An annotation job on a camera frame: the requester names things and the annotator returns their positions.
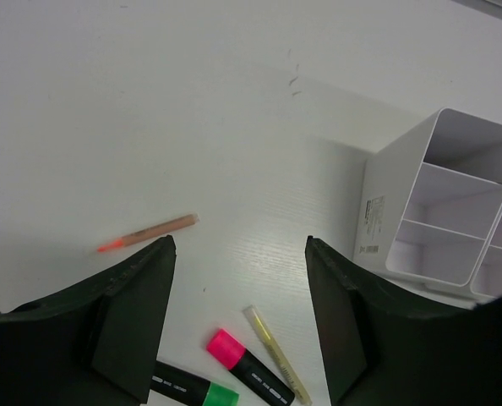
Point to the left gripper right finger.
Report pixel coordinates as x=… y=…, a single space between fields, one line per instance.
x=384 y=345

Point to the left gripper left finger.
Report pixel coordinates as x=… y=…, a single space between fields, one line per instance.
x=93 y=343

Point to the green cap black highlighter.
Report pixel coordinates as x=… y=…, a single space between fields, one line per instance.
x=190 y=389

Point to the pink cap black highlighter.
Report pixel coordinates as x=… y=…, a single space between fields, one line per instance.
x=248 y=369

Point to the orange highlighter pencil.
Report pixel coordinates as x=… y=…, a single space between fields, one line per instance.
x=150 y=233

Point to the yellow slim highlighter pen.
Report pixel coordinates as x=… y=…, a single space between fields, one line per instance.
x=265 y=335

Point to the left white divided container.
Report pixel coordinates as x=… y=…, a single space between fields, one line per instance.
x=422 y=198

